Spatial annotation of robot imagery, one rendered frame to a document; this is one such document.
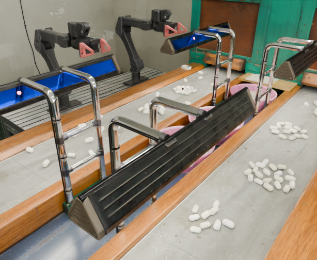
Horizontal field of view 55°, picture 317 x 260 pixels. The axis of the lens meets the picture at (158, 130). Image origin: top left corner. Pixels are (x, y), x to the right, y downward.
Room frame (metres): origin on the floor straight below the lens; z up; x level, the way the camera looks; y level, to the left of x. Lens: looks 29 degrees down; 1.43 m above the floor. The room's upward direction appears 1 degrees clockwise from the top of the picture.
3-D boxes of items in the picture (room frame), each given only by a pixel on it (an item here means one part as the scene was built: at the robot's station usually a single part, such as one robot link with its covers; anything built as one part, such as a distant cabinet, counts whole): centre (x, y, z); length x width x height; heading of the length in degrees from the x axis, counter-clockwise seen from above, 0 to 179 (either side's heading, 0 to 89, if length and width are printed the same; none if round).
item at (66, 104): (1.65, 0.56, 0.71); 0.20 x 0.07 x 0.08; 139
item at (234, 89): (1.68, -0.55, 0.72); 0.27 x 0.27 x 0.10
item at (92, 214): (0.61, -0.07, 1.08); 0.62 x 0.08 x 0.07; 142
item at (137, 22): (2.10, 0.16, 1.05); 0.30 x 0.09 x 0.12; 49
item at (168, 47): (1.72, -0.23, 1.08); 0.62 x 0.08 x 0.07; 142
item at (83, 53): (1.40, 0.32, 1.07); 0.09 x 0.07 x 0.07; 49
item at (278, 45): (1.42, -0.60, 0.90); 0.20 x 0.19 x 0.45; 142
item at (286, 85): (1.85, -0.69, 0.77); 0.33 x 0.15 x 0.01; 52
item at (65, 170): (0.90, 0.31, 0.90); 0.20 x 0.19 x 0.45; 142
